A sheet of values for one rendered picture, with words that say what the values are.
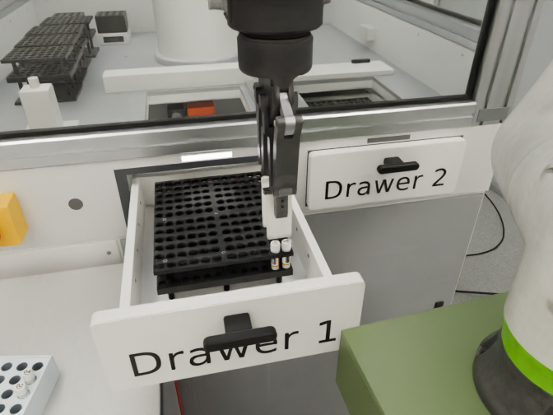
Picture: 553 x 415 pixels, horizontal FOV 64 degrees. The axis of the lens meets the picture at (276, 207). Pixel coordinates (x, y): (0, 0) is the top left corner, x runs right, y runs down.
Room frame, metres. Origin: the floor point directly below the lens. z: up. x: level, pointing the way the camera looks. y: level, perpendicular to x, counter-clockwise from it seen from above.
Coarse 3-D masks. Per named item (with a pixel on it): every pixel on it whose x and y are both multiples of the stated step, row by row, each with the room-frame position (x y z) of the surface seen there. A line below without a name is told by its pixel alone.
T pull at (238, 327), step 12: (228, 324) 0.32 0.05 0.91; (240, 324) 0.32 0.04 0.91; (216, 336) 0.30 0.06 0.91; (228, 336) 0.30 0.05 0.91; (240, 336) 0.30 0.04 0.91; (252, 336) 0.30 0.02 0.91; (264, 336) 0.30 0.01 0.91; (276, 336) 0.31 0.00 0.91; (204, 348) 0.29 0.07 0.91; (216, 348) 0.29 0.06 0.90; (228, 348) 0.29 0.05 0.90
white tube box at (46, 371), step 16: (0, 368) 0.35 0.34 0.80; (16, 368) 0.35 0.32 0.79; (32, 368) 0.35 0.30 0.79; (48, 368) 0.35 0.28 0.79; (0, 384) 0.33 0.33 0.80; (32, 384) 0.33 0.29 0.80; (48, 384) 0.34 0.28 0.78; (0, 400) 0.31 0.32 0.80; (16, 400) 0.31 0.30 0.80; (32, 400) 0.31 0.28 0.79
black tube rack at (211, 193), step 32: (160, 192) 0.59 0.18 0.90; (192, 192) 0.59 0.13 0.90; (224, 192) 0.59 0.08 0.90; (256, 192) 0.60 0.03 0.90; (160, 224) 0.51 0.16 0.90; (192, 224) 0.51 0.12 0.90; (224, 224) 0.51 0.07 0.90; (256, 224) 0.51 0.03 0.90; (160, 256) 0.44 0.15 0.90; (192, 256) 0.44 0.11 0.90; (224, 256) 0.44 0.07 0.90; (160, 288) 0.41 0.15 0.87; (192, 288) 0.42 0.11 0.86; (224, 288) 0.44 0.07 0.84
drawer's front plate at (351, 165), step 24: (384, 144) 0.71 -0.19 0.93; (408, 144) 0.71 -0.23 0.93; (432, 144) 0.71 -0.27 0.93; (456, 144) 0.72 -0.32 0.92; (312, 168) 0.66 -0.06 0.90; (336, 168) 0.67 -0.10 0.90; (360, 168) 0.68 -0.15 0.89; (432, 168) 0.71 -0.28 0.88; (456, 168) 0.72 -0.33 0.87; (312, 192) 0.66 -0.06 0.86; (336, 192) 0.67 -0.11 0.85; (360, 192) 0.68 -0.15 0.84; (384, 192) 0.69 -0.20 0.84; (408, 192) 0.70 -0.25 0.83; (432, 192) 0.72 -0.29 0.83
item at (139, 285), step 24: (216, 168) 0.68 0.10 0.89; (240, 168) 0.69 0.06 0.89; (144, 192) 0.65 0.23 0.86; (144, 216) 0.62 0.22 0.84; (144, 240) 0.55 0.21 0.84; (312, 240) 0.48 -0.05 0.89; (144, 264) 0.50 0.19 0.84; (312, 264) 0.45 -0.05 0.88; (144, 288) 0.45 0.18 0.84; (216, 288) 0.45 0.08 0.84; (240, 288) 0.45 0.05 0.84
